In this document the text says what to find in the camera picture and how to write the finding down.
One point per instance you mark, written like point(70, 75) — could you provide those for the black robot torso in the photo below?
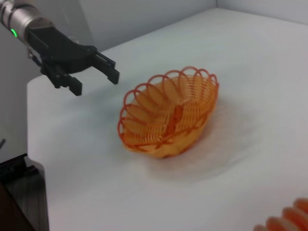
point(21, 192)

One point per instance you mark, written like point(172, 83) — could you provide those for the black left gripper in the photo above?
point(60, 50)

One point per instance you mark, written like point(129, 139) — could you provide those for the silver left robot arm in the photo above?
point(21, 16)

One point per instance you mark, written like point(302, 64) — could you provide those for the orange woven plastic basket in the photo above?
point(166, 150)

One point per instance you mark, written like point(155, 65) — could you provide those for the orange striped bread loaf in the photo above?
point(291, 216)

